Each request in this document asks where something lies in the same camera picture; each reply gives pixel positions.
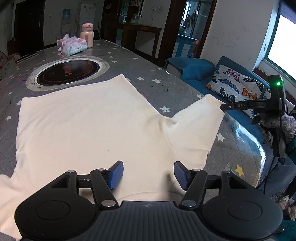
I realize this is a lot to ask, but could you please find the dark wooden side counter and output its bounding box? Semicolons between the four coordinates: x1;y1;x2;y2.
116;23;162;57

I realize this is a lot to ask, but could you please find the grey star print tablecloth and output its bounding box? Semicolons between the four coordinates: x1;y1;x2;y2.
0;39;266;241

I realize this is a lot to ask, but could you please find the blue and white cabinet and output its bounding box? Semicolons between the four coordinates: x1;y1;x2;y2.
173;34;200;58

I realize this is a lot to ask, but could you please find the dark wooden door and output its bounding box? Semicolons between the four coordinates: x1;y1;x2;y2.
14;0;45;55

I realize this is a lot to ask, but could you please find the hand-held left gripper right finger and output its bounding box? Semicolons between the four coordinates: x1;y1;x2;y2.
173;161;251;208

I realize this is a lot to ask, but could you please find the cream long sleeve shirt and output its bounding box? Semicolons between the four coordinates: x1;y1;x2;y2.
0;74;226;240

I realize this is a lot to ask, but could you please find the dark wooden display cabinet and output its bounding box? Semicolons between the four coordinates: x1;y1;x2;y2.
102;0;144;42

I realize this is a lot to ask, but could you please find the dark wooden doorway frame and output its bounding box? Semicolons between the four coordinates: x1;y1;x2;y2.
158;0;218;68

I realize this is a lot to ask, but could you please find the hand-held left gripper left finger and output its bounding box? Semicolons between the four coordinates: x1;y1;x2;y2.
50;160;124;208

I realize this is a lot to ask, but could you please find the blue sofa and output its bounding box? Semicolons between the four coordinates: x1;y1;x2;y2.
185;56;296;130

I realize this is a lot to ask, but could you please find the built-in round induction cooktop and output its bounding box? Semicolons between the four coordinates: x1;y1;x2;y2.
25;56;110;91

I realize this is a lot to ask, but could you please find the butterfly print pillow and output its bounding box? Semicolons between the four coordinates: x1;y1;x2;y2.
206;64;265;117

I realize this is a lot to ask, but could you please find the black remote control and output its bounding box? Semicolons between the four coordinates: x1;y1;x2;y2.
16;52;38;63

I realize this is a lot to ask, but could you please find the person's shoe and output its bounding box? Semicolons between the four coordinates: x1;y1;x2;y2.
277;196;296;220

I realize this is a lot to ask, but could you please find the white water dispenser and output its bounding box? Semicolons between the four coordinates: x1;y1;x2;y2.
60;20;71;40

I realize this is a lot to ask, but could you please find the person's right hand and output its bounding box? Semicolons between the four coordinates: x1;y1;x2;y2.
261;113;296;146

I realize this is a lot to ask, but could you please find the pink thermos bottle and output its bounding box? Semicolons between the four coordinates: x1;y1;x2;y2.
80;23;94;48

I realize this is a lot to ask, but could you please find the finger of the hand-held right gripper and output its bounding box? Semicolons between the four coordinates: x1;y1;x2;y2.
220;103;236;113

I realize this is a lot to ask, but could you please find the pink tissue box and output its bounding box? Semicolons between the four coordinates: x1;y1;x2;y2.
57;34;71;48

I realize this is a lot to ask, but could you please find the white soft tissue pack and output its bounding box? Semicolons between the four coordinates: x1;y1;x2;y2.
60;37;88;56

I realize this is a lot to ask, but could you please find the person's leg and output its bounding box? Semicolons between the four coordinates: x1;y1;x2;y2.
255;148;296;204

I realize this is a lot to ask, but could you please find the white refrigerator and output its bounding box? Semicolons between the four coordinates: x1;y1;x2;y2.
77;2;96;33

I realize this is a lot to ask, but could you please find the polka dot play tent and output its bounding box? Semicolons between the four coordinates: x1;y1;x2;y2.
0;51;21;80

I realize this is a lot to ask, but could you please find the bright window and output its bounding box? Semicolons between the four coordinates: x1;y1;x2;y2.
266;14;296;77

